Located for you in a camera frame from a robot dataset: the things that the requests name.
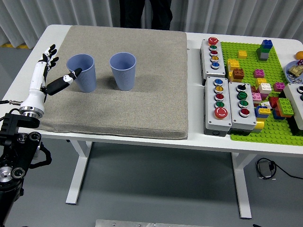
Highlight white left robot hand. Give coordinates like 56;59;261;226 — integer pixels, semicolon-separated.
20;44;83;112

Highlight blue ribbed plastic cup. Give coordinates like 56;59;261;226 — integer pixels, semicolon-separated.
66;53;97;93
109;52;137;92

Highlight white table leg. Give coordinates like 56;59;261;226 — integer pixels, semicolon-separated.
231;152;258;219
65;140;93;205

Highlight yellow black floor tape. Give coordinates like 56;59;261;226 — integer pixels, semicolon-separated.
0;43;30;50

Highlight grey power adapter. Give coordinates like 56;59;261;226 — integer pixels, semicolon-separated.
257;159;276;179

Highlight yellow rounded toy brick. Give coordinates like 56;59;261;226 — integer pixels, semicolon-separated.
253;119;266;130

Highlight grey-brown fabric mat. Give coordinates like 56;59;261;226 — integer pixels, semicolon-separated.
33;25;189;140

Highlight blue and yellow brick stack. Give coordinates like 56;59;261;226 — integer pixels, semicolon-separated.
254;105;272;119

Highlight grey box large red button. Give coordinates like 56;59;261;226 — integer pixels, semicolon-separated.
203;76;232;137

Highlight light green toy brick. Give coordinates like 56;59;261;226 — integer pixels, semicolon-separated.
276;97;295;117

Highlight red toy brick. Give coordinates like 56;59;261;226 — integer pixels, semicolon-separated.
268;96;280;109

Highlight person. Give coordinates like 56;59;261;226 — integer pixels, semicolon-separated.
119;0;173;31

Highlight white control box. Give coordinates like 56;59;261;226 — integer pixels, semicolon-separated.
283;83;303;131

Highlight white toy brick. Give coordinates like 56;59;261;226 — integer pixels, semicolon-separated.
258;82;273;95

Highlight magenta toy brick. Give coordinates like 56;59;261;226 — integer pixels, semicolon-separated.
273;81;286;93

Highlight brown toy brick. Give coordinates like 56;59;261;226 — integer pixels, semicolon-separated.
232;68;245;81

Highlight five-button grey control box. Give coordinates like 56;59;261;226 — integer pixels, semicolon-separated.
200;36;226;86

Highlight gold toy figure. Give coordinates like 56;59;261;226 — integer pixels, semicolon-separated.
290;65;303;77

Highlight blue plate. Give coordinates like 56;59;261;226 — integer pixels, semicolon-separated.
285;60;303;84

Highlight large yellow toy brick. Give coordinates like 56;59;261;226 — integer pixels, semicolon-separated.
226;58;241;73

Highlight grey toy brick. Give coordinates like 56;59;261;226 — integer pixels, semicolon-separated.
256;49;270;62

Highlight green studded baseplate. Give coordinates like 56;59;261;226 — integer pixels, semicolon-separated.
220;41;303;147

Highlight white pleated curtain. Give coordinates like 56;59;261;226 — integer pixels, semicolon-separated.
0;0;303;50

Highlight black floor cable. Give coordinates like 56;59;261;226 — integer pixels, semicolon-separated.
255;157;303;181

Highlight grey box black selector switch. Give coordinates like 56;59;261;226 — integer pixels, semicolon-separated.
228;81;258;136

